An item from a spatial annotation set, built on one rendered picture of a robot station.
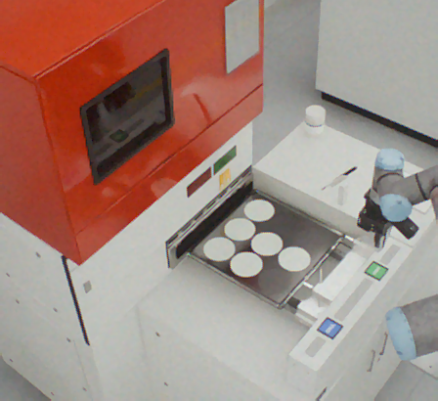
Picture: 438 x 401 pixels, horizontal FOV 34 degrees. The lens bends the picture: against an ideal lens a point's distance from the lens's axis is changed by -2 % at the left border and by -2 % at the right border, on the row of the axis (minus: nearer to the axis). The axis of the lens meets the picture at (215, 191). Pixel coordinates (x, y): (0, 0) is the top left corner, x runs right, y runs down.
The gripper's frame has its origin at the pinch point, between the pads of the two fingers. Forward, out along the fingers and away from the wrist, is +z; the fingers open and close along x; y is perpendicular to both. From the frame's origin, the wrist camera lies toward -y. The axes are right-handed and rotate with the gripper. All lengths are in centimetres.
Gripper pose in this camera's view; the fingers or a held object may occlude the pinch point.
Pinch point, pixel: (380, 249)
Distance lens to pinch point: 214.4
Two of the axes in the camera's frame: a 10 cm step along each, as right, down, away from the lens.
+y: -7.9, -4.0, 4.6
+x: -6.1, 5.6, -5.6
